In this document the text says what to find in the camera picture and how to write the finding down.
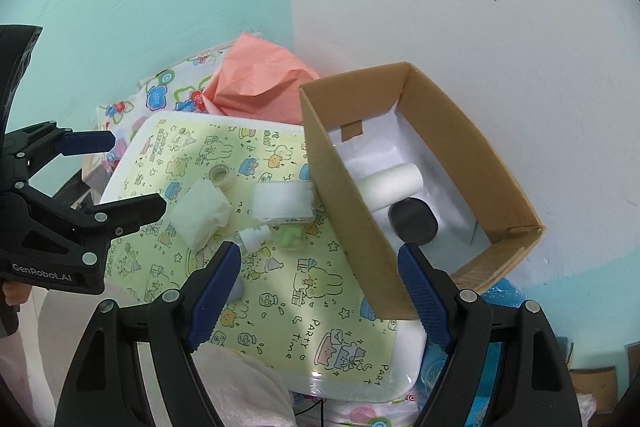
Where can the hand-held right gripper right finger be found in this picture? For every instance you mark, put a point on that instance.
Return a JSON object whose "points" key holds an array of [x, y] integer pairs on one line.
{"points": [[420, 292]]}

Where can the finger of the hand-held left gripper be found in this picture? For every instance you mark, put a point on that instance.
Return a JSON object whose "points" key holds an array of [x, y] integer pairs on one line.
{"points": [[85, 142], [135, 209]]}

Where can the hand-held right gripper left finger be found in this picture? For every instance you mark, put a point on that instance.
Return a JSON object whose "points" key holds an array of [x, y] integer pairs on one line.
{"points": [[220, 287]]}

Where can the clear tape roll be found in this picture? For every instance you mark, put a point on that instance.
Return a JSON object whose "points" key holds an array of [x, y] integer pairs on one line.
{"points": [[221, 177]]}

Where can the brown cardboard box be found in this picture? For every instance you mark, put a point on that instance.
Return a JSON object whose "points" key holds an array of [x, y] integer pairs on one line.
{"points": [[350, 217]]}

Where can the clear plastic case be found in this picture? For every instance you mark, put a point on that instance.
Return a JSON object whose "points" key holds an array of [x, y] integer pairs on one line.
{"points": [[282, 202]]}

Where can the person's left hand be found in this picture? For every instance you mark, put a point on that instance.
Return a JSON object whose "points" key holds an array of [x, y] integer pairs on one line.
{"points": [[11, 294]]}

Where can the dark furniture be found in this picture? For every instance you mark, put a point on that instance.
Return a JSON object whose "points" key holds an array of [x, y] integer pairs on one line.
{"points": [[75, 199]]}

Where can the small white bottle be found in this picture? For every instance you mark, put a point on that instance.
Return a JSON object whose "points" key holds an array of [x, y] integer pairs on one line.
{"points": [[252, 238]]}

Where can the yellow cartoon print table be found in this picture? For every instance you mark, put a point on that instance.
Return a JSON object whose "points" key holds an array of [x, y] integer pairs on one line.
{"points": [[280, 307]]}

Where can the crumpled white tissue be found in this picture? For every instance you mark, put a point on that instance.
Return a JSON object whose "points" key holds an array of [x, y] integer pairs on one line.
{"points": [[200, 212]]}

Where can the black round container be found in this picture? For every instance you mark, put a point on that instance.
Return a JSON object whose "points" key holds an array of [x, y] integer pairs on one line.
{"points": [[412, 219]]}

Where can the small green plastic item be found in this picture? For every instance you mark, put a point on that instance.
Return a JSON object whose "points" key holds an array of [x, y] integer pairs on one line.
{"points": [[290, 237]]}

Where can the floral printed cloth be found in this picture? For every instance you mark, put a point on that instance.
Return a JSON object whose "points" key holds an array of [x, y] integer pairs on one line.
{"points": [[165, 92]]}

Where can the white paper roll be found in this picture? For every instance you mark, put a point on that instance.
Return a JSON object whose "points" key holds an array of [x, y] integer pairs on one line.
{"points": [[390, 187]]}

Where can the white paper box lining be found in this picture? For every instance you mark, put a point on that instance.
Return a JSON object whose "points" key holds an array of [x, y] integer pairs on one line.
{"points": [[380, 142]]}

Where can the salmon pink paper sheet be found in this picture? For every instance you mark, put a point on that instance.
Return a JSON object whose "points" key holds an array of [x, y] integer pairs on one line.
{"points": [[255, 72]]}

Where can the brown cardboard piece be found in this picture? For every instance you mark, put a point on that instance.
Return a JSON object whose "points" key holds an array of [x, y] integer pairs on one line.
{"points": [[595, 382]]}

